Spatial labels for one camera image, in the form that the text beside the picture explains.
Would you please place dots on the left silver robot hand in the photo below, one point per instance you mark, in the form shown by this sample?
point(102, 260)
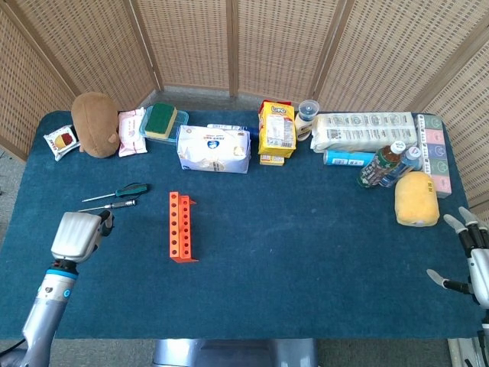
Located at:
point(76, 235)

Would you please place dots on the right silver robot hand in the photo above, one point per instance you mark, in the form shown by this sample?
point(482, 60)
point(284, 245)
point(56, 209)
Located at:
point(479, 275)

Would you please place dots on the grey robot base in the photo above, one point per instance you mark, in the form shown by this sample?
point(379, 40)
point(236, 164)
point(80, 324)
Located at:
point(229, 353)

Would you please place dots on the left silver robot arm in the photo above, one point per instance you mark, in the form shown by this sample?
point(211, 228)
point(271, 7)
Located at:
point(42, 317)

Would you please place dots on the orange test tube rack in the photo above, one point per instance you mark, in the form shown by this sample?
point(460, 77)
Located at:
point(179, 229)

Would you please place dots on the white snack packet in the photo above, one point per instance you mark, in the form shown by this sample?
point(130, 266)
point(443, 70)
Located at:
point(61, 142)

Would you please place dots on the yellow plush bread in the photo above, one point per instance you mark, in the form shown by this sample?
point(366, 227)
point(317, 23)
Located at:
point(416, 199)

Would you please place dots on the brown plush toy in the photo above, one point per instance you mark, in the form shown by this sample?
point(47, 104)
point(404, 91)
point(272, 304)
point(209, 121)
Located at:
point(95, 122)

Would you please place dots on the pink wet wipes pack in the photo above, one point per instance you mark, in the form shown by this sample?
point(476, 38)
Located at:
point(130, 134)

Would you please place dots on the multicolour tissue packet strip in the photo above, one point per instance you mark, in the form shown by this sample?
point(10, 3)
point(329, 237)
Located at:
point(435, 153)

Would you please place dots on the blue label water bottle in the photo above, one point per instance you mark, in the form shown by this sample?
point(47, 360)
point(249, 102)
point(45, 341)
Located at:
point(410, 158)

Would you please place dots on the green yellow sponge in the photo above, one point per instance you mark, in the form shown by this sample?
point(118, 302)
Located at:
point(160, 119)

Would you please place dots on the green tea bottle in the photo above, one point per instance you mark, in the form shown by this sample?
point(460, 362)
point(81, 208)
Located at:
point(378, 168)

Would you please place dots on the clear blue plastic tray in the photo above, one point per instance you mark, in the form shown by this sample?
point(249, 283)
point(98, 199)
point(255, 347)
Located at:
point(182, 126)

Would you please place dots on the white tissue pack blue logo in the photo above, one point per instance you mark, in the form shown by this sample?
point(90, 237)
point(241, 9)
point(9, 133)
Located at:
point(214, 151)

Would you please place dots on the blue cylindrical can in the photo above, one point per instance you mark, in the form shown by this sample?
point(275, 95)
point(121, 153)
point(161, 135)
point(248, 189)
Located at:
point(344, 158)

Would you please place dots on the white paper roll pack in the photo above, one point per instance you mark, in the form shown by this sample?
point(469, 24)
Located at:
point(363, 132)

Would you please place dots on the blue table cloth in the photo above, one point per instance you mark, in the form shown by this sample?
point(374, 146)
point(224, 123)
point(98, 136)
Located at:
point(267, 248)

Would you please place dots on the yellow biscuit box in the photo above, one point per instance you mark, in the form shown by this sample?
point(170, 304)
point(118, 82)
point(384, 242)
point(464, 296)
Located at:
point(277, 132)

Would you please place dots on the woven bamboo folding screen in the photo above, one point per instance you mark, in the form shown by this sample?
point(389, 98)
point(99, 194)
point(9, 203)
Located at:
point(191, 38)

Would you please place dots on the white jar clear cap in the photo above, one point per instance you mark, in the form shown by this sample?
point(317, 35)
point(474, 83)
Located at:
point(305, 122)

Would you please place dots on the white metal frame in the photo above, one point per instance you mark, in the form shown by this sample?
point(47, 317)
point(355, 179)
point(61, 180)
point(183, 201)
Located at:
point(457, 353)

